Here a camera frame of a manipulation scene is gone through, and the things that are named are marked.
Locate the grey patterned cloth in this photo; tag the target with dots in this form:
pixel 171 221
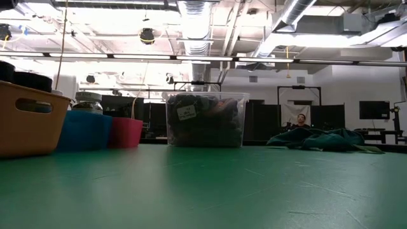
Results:
pixel 203 127

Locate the orange cloth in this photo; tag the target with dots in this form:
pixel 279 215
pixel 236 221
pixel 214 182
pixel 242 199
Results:
pixel 227 106

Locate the clear plastic storage box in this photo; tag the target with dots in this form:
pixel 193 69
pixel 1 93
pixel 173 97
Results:
pixel 206 140

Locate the green table mat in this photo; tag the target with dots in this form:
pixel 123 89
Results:
pixel 203 191

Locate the pink plastic bin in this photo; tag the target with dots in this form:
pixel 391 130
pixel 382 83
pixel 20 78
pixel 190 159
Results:
pixel 125 133

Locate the white hanging banner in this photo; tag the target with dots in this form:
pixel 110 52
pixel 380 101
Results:
pixel 291 111

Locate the black ceiling dome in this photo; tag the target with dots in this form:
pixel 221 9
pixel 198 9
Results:
pixel 147 35

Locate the person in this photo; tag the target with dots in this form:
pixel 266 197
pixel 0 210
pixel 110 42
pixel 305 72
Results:
pixel 301 120

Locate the blue plastic bin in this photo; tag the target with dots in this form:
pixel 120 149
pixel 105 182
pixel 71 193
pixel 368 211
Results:
pixel 84 132

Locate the dark green cloth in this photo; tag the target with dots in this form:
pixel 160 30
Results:
pixel 324 141

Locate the dark background table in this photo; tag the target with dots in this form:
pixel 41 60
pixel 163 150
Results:
pixel 378 131

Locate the orange plastic bin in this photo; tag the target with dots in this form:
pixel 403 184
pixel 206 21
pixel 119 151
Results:
pixel 28 133

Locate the black tripod stand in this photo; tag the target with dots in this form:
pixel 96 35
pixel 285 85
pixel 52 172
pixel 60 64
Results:
pixel 397 121

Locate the black overhead rig frame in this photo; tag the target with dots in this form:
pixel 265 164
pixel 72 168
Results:
pixel 299 86
pixel 197 82

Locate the long ceiling light rail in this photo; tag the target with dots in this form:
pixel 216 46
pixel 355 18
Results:
pixel 203 58

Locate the corrugated silver air duct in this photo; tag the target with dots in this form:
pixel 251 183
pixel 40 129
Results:
pixel 194 31

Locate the smooth silver air duct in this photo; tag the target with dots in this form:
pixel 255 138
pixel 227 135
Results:
pixel 294 12

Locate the black wall monitor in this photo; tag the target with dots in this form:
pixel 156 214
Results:
pixel 374 110

